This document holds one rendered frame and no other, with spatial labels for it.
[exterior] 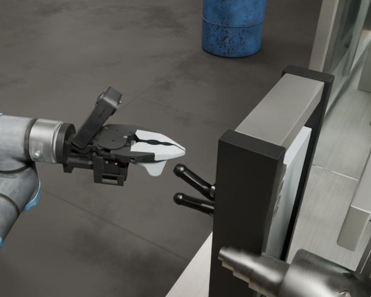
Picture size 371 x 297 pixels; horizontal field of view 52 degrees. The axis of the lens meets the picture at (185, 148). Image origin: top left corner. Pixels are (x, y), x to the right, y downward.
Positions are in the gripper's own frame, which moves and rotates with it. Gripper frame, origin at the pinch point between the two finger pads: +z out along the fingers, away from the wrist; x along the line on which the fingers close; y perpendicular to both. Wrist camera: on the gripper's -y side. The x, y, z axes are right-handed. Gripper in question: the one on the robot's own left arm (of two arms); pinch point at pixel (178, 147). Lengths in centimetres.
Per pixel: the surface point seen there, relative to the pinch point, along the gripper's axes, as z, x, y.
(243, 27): 41, -315, 83
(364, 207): 11.9, 36.0, -24.2
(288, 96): 10.2, 20.3, -22.4
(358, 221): 11.8, 36.3, -23.3
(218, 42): 20, -316, 101
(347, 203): 44, -22, 28
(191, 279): 5.9, 3.1, 31.9
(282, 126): 9.1, 25.3, -22.3
